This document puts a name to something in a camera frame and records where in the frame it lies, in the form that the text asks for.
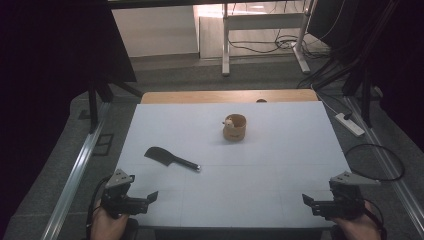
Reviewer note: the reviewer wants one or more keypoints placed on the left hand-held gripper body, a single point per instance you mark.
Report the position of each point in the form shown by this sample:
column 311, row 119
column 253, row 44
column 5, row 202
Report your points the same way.
column 115, row 200

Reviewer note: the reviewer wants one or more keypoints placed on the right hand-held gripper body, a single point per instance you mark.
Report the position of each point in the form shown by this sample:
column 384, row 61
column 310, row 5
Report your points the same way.
column 346, row 203

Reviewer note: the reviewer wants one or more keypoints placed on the black cleaver knife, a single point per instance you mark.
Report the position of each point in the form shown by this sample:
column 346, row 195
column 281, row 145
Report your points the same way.
column 160, row 155

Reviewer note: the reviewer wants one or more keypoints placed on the wooden cup with animal figure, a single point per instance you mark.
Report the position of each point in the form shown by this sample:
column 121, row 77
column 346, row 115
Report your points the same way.
column 235, row 131

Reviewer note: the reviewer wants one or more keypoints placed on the person's right hand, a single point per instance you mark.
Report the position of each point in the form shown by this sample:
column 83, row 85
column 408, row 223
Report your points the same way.
column 358, row 230

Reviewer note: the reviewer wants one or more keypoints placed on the person's left hand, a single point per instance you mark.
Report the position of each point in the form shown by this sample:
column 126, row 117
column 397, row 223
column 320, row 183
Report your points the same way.
column 106, row 228

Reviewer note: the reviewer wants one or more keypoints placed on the white board mat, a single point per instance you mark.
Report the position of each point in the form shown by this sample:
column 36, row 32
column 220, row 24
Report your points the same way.
column 250, row 186

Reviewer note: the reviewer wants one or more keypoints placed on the white power strip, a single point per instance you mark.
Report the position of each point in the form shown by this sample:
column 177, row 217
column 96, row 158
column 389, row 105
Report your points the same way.
column 350, row 125

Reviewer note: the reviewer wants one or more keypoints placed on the black metal stand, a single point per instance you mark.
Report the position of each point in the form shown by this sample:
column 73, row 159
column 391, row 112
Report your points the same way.
column 366, row 96
column 93, row 106

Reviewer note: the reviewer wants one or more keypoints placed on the dark curtain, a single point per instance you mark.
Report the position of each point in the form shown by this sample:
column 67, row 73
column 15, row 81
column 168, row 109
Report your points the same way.
column 50, row 66
column 406, row 66

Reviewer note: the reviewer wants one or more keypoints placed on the aluminium rail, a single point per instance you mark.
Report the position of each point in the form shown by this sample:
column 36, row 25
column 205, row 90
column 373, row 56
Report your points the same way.
column 393, row 173
column 76, row 173

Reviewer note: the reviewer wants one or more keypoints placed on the black floor socket frame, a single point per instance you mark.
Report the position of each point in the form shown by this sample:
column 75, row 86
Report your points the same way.
column 103, row 145

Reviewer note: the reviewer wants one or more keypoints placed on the white desk frame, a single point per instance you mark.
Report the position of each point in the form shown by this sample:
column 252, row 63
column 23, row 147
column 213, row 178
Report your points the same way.
column 226, row 50

